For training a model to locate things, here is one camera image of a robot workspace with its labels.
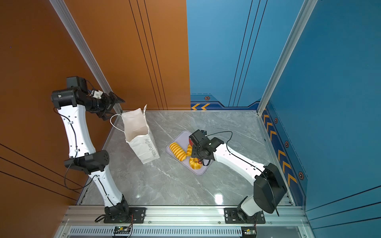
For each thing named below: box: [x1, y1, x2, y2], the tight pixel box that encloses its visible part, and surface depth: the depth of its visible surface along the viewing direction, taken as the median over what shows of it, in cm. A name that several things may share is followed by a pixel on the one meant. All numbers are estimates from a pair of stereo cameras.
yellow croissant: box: [186, 143, 192, 157], surface depth 93 cm
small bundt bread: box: [189, 157, 203, 170], surface depth 89 cm
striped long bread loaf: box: [169, 142, 188, 162], surface depth 94 cm
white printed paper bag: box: [109, 104, 161, 165], surface depth 86 cm
